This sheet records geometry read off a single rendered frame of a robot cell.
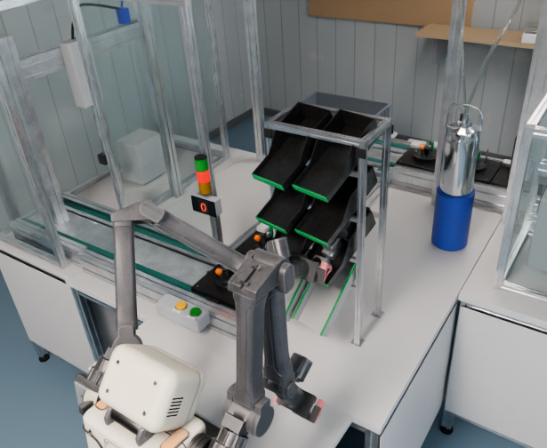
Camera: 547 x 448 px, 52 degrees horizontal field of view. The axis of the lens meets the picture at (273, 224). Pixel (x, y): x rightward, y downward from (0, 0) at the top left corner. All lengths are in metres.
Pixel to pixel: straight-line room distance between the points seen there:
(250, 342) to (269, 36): 4.90
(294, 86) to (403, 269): 3.75
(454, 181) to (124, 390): 1.56
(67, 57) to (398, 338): 1.85
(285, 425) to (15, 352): 2.21
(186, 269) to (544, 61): 1.66
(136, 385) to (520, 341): 1.55
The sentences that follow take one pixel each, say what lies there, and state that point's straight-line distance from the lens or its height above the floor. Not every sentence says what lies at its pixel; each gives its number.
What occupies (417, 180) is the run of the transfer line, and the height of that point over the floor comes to 0.92.
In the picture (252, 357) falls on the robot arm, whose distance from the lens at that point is 1.28.
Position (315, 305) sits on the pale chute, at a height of 1.04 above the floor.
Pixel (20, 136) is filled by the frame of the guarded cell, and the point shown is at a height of 1.51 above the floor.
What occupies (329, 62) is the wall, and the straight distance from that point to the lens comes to 5.63.
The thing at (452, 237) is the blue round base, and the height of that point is 0.94.
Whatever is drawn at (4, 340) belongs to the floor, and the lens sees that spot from 3.85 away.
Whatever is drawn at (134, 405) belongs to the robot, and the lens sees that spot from 1.39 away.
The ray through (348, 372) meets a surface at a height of 0.86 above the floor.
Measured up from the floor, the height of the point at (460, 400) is 0.27.
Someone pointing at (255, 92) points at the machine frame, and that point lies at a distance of 3.15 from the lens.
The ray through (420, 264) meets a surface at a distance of 2.48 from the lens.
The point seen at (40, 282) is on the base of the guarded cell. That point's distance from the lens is 2.92.
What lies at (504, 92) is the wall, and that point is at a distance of 5.07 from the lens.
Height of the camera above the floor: 2.35
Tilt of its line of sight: 33 degrees down
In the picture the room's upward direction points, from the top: 4 degrees counter-clockwise
